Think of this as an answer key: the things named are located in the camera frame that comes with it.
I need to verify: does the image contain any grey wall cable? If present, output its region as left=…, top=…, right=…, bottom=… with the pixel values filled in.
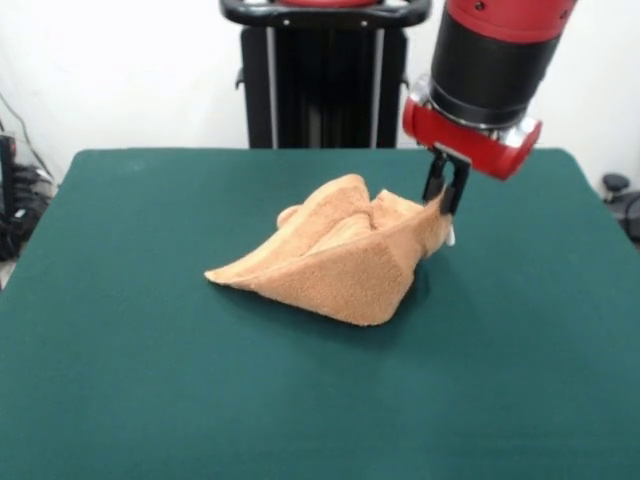
left=0, top=92, right=56, bottom=182

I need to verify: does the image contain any dark green table cloth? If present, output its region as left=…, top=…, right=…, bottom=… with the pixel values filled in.
left=0, top=147, right=640, bottom=480

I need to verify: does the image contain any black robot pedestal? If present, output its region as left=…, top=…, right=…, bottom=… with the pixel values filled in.
left=218, top=0, right=436, bottom=150

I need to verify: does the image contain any black box device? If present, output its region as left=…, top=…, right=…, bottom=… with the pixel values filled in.
left=0, top=133, right=19, bottom=260

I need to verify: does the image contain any black cable bundle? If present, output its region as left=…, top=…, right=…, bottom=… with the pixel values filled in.
left=9, top=163, right=57, bottom=254

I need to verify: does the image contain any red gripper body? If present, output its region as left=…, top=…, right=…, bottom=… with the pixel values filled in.
left=401, top=74, right=544, bottom=182

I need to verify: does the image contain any tan terry towel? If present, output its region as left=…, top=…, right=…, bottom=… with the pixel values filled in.
left=203, top=173, right=458, bottom=327

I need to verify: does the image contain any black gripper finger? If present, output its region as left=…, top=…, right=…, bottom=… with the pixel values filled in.
left=421, top=153, right=449, bottom=203
left=439, top=162, right=473, bottom=218

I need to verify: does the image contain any black round caster foot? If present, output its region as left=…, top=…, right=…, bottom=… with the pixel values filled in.
left=601, top=172, right=640, bottom=251

